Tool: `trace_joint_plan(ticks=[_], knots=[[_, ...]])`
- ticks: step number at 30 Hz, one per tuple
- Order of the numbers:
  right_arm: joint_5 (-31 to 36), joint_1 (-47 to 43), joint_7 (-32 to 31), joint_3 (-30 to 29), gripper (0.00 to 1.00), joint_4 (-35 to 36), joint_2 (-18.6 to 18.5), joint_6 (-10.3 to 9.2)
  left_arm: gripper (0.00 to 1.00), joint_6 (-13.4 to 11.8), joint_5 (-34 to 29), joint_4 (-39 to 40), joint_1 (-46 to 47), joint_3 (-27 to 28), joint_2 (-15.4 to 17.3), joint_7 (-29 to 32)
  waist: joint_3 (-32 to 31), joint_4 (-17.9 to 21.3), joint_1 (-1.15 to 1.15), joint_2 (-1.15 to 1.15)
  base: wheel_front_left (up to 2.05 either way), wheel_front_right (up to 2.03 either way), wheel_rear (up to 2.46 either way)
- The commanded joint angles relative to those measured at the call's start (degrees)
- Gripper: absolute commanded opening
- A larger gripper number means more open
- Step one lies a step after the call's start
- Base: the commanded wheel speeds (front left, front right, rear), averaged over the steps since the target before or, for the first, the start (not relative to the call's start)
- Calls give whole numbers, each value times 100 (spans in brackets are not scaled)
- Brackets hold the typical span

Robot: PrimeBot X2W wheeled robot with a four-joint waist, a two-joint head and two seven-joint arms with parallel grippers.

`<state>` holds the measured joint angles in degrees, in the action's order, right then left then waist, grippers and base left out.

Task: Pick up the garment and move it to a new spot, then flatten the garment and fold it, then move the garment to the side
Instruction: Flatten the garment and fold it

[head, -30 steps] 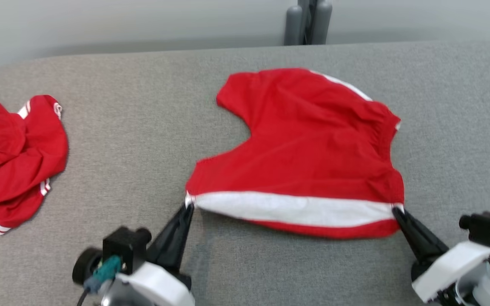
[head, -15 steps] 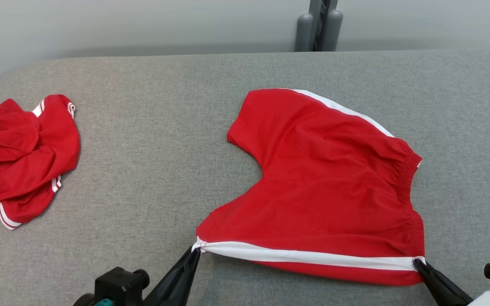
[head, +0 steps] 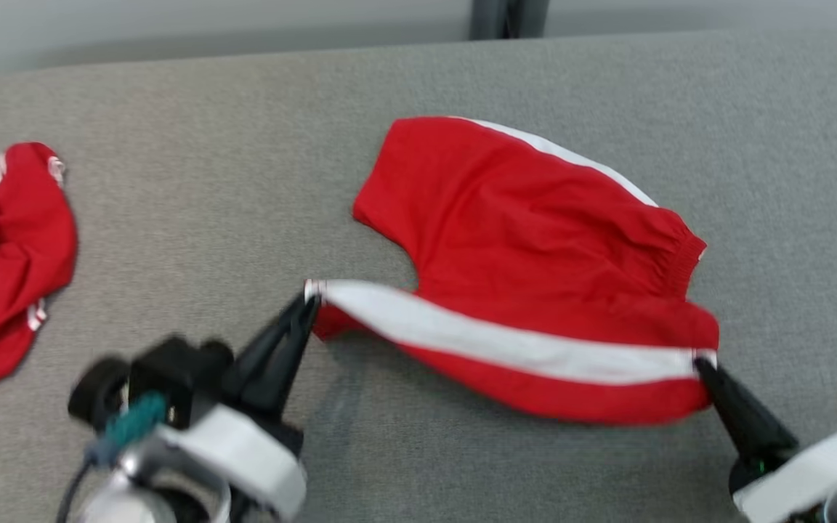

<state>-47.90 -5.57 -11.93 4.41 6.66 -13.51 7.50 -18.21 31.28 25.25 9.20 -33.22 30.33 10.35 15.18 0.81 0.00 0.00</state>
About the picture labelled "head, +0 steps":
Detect red basketball jersey number 23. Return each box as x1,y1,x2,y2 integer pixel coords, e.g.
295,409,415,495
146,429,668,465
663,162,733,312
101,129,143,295
0,141,78,407

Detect teal plug left camera cable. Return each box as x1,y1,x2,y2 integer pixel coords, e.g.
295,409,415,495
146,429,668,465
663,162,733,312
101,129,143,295
57,392,169,523

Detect red shorts with white stripes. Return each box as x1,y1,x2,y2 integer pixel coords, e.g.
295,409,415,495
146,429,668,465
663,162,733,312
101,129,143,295
304,115,720,426

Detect grey metal post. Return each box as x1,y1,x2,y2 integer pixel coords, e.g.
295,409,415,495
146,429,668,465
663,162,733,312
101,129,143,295
469,0,551,41

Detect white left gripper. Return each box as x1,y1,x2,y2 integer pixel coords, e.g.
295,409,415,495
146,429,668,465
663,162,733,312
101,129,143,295
119,293,322,523

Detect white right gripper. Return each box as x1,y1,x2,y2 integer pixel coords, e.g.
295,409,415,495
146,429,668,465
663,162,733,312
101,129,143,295
695,360,837,523

